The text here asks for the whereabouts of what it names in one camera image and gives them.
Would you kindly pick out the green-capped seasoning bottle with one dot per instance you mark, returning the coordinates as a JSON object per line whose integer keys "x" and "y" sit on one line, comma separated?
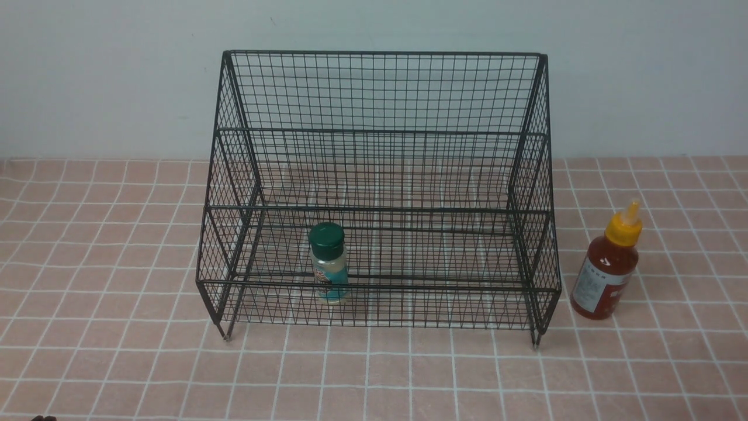
{"x": 329, "y": 259}

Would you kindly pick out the red sauce bottle yellow cap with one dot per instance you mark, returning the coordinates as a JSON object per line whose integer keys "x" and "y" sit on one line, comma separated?
{"x": 609, "y": 263}

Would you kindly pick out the black wire mesh rack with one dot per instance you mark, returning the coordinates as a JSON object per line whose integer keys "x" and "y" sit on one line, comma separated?
{"x": 437, "y": 165}

